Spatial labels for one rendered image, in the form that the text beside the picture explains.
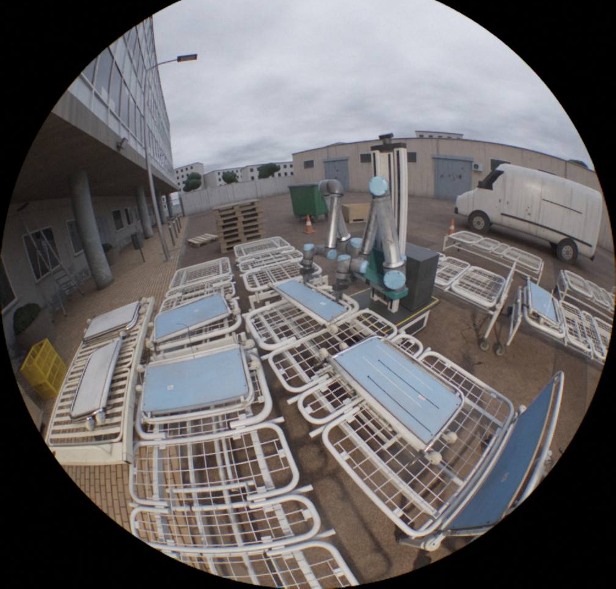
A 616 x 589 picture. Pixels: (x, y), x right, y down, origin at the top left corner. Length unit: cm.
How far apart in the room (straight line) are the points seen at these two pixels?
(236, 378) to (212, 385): 15
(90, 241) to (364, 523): 701
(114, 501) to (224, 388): 151
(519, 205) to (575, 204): 208
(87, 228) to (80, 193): 97
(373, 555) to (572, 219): 812
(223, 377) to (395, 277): 122
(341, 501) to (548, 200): 795
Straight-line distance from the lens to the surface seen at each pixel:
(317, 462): 154
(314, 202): 726
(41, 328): 528
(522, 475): 87
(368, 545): 153
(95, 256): 669
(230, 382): 127
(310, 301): 161
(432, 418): 111
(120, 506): 214
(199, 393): 130
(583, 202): 821
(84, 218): 669
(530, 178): 785
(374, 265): 198
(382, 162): 188
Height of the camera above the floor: 150
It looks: 27 degrees down
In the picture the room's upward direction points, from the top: 6 degrees counter-clockwise
